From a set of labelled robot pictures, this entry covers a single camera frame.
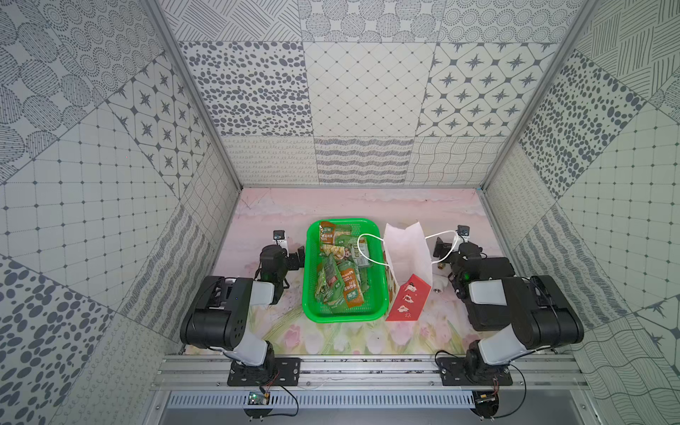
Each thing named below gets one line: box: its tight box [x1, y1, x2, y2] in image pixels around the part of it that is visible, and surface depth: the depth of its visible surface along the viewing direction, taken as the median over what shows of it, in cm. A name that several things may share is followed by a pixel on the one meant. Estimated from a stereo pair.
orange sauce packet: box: [340, 267, 364, 309], surface depth 84 cm
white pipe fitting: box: [432, 278, 449, 294], surface depth 90 cm
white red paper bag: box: [383, 221, 433, 322], surface depth 78 cm
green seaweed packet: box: [351, 236, 370, 267], surface depth 98 cm
